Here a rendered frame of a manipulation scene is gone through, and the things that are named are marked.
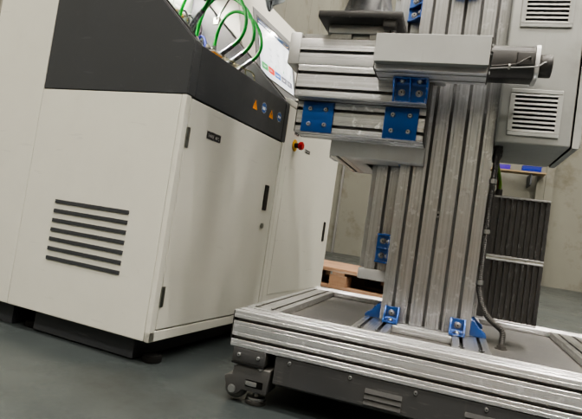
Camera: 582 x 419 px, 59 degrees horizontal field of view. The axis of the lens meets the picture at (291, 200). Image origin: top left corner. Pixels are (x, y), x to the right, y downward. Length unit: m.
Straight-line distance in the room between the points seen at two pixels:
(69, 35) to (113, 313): 0.92
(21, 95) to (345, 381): 1.42
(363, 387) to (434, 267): 0.43
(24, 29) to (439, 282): 1.61
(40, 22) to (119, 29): 0.36
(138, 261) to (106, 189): 0.25
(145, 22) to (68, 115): 0.39
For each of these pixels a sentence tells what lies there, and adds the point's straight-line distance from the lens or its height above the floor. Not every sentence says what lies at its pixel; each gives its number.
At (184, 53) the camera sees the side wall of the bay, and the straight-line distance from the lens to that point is 1.61.
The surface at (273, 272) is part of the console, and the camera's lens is 2.19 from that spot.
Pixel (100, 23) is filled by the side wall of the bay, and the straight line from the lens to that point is 1.85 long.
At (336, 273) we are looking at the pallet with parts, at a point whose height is 0.12.
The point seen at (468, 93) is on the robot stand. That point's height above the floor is 0.90.
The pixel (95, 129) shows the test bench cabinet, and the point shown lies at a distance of 1.74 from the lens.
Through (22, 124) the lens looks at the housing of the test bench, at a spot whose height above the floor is 0.66.
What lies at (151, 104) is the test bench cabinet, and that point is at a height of 0.75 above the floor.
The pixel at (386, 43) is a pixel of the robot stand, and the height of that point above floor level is 0.92.
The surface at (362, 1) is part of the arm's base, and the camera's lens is 1.51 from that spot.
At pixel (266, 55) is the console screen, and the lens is 2.59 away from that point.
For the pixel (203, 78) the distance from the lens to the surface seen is 1.63.
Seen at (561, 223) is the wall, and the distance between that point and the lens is 11.37.
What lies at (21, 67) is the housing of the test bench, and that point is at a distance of 2.06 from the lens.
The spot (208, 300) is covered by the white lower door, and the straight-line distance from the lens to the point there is 1.78.
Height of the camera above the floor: 0.46
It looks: 3 degrees up
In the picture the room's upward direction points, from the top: 8 degrees clockwise
